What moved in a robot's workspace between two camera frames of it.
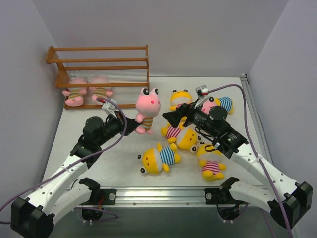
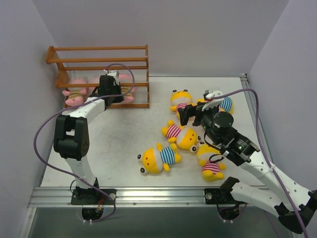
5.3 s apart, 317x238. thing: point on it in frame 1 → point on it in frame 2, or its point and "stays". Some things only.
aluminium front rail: (160, 196) stays
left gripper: (121, 122) → (115, 94)
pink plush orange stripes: (148, 105) → (127, 78)
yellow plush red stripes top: (179, 97) stays
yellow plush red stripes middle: (185, 137) stays
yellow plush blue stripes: (154, 160) stays
